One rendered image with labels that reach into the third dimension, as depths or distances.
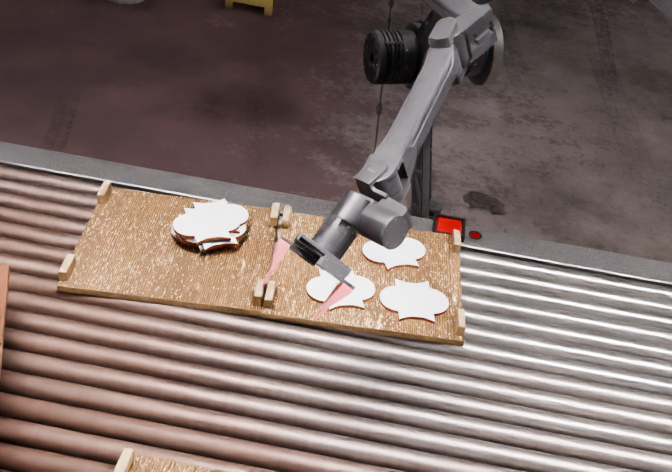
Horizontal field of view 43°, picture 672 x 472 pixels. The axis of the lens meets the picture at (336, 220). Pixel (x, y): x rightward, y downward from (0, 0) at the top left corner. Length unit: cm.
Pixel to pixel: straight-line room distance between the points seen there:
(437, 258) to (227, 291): 48
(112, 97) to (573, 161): 228
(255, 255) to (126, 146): 216
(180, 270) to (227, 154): 213
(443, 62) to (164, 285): 71
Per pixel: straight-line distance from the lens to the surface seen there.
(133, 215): 194
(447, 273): 187
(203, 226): 182
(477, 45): 168
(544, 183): 407
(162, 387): 158
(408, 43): 281
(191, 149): 391
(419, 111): 149
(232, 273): 178
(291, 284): 177
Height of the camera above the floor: 210
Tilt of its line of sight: 36 degrees down
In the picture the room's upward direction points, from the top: 8 degrees clockwise
